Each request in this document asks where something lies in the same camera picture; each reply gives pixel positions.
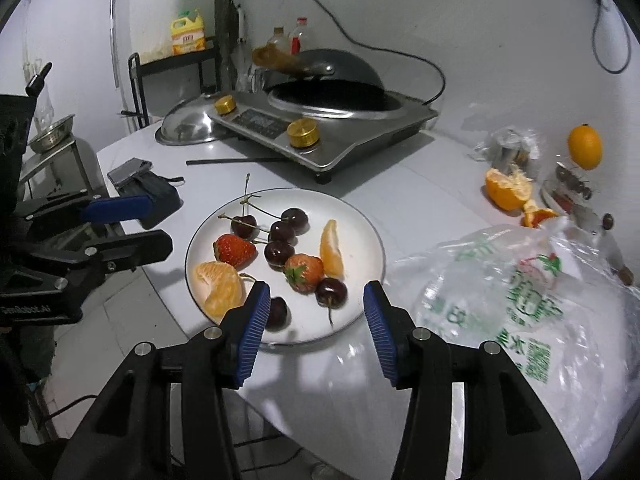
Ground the peeled mandarin half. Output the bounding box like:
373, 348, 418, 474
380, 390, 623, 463
192, 261, 245, 323

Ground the strawberry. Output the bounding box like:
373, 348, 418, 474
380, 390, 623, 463
213, 233, 257, 270
283, 254, 324, 294

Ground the dark cherry back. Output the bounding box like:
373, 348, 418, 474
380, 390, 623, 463
314, 278, 348, 327

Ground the dark cherry with stem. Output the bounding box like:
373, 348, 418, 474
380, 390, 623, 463
219, 174, 258, 240

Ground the mandarin segment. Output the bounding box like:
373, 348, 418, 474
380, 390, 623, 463
319, 219, 345, 280

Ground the black pouch with phone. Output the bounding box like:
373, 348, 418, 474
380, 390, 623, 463
107, 157, 186, 230

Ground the steel bowl on stand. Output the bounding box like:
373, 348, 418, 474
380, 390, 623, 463
28, 114, 75, 154

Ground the white round plate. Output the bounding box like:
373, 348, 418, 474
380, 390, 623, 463
184, 188, 385, 346

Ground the black chopstick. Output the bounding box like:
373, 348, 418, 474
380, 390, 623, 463
186, 157, 291, 166

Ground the steel pot lid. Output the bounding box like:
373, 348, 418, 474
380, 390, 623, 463
155, 93, 232, 146

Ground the black metal rack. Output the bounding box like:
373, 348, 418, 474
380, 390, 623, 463
119, 36, 221, 129

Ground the clear printed plastic bag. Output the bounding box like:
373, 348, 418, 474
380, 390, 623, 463
384, 217, 639, 478

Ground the half peeled orange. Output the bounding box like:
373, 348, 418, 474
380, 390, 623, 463
485, 165, 559, 229

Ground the yellow detergent bottle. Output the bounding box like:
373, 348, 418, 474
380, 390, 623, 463
170, 9, 206, 55

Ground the steel induction cooker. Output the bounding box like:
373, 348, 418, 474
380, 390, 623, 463
209, 90, 438, 182

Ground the steel lid with knob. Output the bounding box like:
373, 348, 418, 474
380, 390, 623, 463
573, 205, 634, 286

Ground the clear box of dates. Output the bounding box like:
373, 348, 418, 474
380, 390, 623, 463
540, 159, 594, 216

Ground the steel cup in bag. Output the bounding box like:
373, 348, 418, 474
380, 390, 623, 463
471, 126, 544, 180

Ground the black umbrella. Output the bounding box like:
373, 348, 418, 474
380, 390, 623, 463
227, 0, 243, 90

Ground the dark oil bottle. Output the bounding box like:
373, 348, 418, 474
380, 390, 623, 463
267, 27, 291, 54

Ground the black wok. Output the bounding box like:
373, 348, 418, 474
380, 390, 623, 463
252, 44, 390, 112

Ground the whole orange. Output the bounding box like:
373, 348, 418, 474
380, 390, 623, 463
567, 124, 603, 170

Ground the red cap sauce bottle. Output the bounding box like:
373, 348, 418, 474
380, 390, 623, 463
288, 16, 317, 54

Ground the black cooker power cable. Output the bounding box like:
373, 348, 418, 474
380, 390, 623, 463
274, 0, 447, 106

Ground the black hood power cable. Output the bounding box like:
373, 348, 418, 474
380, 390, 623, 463
589, 0, 634, 75

